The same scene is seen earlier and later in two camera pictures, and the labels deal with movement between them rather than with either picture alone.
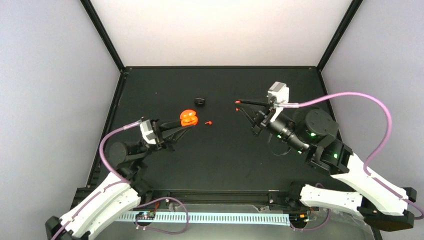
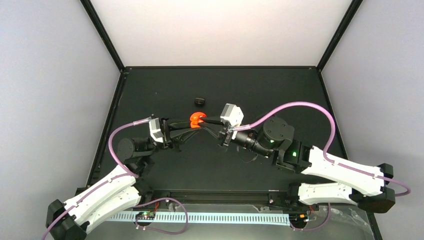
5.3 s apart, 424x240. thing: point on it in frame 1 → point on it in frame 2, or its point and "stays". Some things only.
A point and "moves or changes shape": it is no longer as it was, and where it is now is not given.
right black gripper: x=257 y=125 → x=225 y=135
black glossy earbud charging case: x=199 y=102 stays
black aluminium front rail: x=233 y=198 stays
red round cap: x=188 y=117 moves or changes shape
